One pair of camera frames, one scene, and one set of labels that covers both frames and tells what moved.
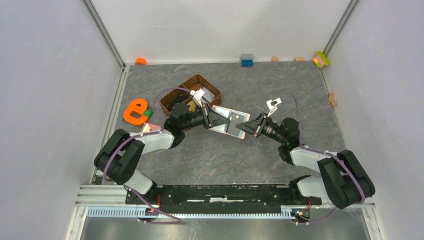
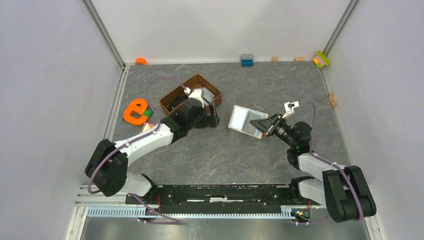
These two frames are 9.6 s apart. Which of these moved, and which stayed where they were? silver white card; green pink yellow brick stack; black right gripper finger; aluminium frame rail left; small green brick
Moved: black right gripper finger
Stayed: green pink yellow brick stack; aluminium frame rail left; small green brick; silver white card
